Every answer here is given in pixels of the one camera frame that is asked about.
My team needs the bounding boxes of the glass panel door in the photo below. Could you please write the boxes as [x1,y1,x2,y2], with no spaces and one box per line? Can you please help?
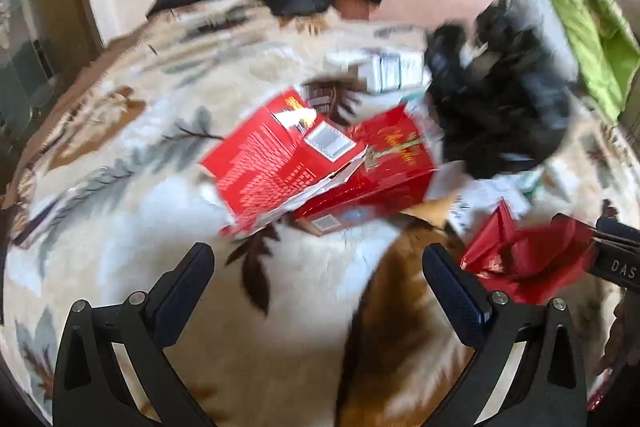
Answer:
[0,0,106,158]

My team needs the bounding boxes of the large white medicine box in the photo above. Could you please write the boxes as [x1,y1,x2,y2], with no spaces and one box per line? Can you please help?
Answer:
[357,51,433,96]

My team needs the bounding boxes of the red carton box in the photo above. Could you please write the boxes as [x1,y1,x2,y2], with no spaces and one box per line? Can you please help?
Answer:
[292,104,441,238]
[197,88,368,238]

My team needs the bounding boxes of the small white medicine box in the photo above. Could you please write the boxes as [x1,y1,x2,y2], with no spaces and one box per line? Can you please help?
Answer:
[322,48,381,75]

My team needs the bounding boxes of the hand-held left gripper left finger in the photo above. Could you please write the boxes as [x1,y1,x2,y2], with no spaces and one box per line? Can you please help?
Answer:
[52,242,236,427]

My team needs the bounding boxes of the brown pink fabric sofa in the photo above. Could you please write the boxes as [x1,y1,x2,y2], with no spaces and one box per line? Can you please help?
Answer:
[335,0,506,38]

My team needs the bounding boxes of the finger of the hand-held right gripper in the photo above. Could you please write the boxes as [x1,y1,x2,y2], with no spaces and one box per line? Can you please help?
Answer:
[550,213,640,248]

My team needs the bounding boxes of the leaf-print blanket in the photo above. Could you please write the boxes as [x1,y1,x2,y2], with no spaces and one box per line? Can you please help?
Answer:
[0,0,640,427]

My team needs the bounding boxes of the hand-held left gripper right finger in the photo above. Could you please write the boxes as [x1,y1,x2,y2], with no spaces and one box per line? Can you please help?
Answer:
[422,243,588,427]

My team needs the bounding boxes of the red plastic bag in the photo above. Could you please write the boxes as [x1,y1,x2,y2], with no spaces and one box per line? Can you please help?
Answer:
[460,199,601,305]

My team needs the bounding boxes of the green quilt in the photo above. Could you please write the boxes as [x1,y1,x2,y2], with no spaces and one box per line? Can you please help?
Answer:
[432,0,640,125]

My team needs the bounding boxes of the black plastic bag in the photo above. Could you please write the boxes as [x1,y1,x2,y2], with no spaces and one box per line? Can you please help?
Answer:
[425,4,573,180]

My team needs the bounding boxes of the white paper packet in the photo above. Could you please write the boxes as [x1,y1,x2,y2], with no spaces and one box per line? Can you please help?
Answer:
[425,159,546,235]

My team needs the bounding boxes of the person's right hand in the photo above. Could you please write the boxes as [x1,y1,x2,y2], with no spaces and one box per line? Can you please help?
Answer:
[597,292,640,373]

